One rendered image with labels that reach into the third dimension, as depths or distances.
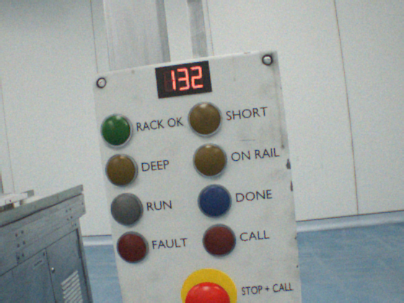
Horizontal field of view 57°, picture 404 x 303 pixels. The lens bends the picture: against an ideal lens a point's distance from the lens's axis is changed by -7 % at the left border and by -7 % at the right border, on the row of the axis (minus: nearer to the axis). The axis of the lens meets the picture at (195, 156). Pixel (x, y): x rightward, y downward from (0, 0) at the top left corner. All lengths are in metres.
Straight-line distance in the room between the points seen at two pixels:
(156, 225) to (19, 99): 4.23
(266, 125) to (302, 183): 3.42
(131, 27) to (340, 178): 3.46
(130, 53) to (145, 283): 0.24
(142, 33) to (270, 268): 0.27
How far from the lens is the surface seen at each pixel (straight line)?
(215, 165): 0.34
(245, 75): 0.35
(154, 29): 0.43
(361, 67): 3.85
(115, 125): 0.36
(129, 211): 0.36
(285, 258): 0.37
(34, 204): 1.52
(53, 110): 4.32
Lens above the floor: 1.00
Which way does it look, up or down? 3 degrees down
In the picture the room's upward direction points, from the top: 7 degrees counter-clockwise
